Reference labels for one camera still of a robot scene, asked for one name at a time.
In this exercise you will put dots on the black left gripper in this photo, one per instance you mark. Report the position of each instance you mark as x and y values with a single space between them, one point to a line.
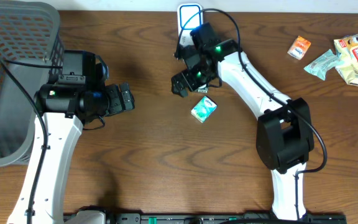
117 99

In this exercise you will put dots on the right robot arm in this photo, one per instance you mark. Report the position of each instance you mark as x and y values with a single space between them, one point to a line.
284 131

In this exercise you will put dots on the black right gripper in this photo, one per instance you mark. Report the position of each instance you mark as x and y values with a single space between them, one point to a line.
175 82

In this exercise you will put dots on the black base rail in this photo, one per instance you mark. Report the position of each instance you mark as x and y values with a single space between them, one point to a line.
127 218

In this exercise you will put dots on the grey plastic mesh basket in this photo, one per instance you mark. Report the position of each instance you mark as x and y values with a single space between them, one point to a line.
30 47

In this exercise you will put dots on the teal tissue pack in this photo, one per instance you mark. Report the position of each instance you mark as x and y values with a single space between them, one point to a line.
203 109

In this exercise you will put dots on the orange snack packet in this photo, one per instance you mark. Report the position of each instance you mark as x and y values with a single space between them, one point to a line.
299 48

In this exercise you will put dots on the dark green round-logo box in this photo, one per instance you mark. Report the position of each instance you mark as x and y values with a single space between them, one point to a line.
202 90

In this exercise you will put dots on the white barcode scanner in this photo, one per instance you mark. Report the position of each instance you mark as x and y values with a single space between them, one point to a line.
187 21

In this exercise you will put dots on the teal wet wipes pack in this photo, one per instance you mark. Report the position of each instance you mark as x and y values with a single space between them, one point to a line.
320 66

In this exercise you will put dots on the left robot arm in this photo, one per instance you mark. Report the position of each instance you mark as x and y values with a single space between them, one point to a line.
63 107

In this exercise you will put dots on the white blue-edged snack bag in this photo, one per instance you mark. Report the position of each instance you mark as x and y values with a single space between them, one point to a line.
347 52

